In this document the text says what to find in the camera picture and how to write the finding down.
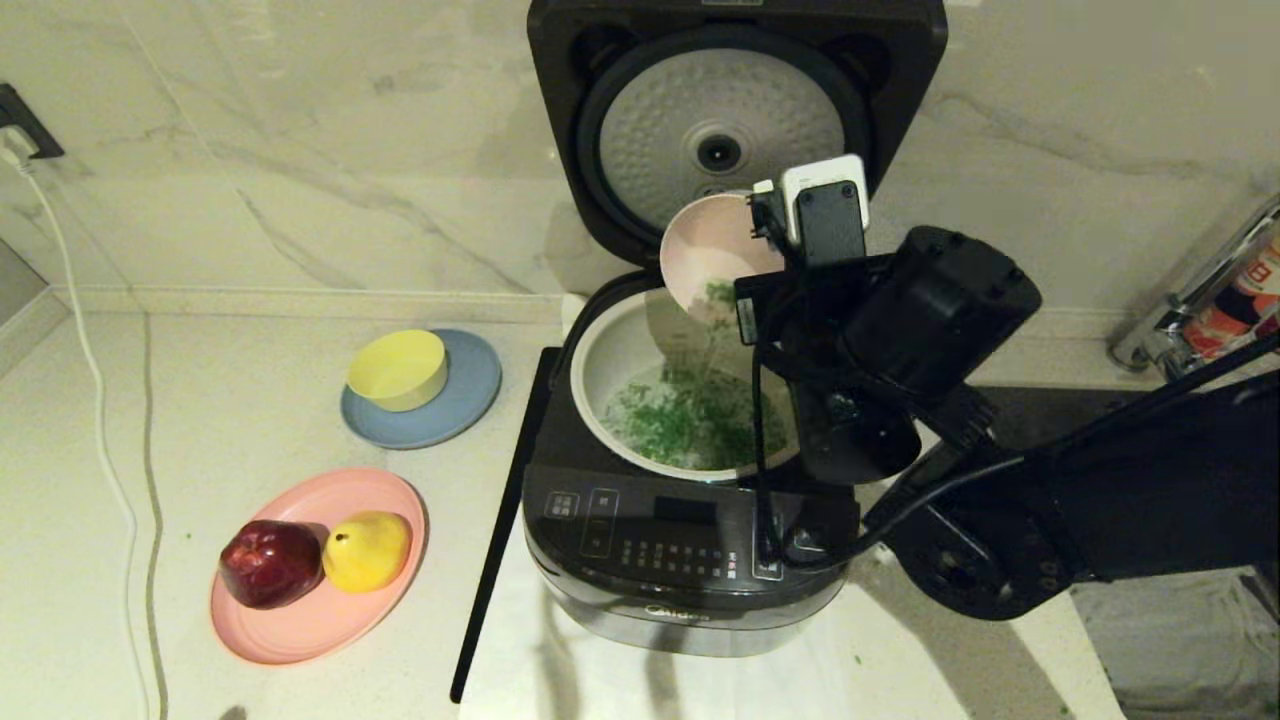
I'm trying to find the pink bowl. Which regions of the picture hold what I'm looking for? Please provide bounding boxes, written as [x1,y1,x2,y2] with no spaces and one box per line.
[659,192,786,326]

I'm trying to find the green chopped bits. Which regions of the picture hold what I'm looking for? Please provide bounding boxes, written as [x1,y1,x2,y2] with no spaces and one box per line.
[610,280,791,473]

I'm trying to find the black rice cooker lid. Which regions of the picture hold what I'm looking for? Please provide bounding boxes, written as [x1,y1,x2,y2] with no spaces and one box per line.
[527,0,949,281]

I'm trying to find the white inner pot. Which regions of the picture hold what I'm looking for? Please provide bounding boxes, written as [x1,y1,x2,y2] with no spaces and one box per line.
[568,290,801,483]

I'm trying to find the black rice cooker body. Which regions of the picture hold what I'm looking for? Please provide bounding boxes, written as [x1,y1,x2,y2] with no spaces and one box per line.
[520,270,861,659]

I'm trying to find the yellow bowl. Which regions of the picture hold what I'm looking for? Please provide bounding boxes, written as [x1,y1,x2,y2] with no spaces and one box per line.
[346,330,450,413]

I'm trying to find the blue plate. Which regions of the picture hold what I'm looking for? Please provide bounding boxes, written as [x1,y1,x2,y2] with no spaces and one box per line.
[340,328,503,451]

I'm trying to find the chrome faucet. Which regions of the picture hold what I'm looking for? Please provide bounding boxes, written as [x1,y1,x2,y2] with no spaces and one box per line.
[1108,195,1280,387]

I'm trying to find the orange red bottle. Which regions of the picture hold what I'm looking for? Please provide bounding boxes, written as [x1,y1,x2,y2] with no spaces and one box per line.
[1190,235,1280,361]

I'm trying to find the yellow pear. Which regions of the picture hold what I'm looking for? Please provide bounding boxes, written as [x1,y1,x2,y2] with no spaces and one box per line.
[321,511,413,594]

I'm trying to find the grey rag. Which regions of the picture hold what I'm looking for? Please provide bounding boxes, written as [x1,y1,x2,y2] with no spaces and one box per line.
[1070,570,1280,716]

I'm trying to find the pink plate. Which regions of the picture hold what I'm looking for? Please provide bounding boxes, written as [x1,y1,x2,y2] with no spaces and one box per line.
[209,468,429,666]

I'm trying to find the red apple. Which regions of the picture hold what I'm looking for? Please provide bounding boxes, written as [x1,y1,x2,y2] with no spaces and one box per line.
[219,519,325,611]

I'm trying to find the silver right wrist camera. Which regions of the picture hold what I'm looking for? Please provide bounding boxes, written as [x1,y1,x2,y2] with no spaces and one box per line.
[752,153,871,269]

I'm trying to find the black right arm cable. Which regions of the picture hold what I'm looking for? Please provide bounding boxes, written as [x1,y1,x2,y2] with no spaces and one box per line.
[750,330,1280,573]

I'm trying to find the white power cable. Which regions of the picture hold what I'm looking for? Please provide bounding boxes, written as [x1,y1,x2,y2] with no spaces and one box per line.
[15,166,156,720]

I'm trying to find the black wall socket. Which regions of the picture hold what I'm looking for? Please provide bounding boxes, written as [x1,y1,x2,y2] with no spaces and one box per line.
[0,83,65,161]

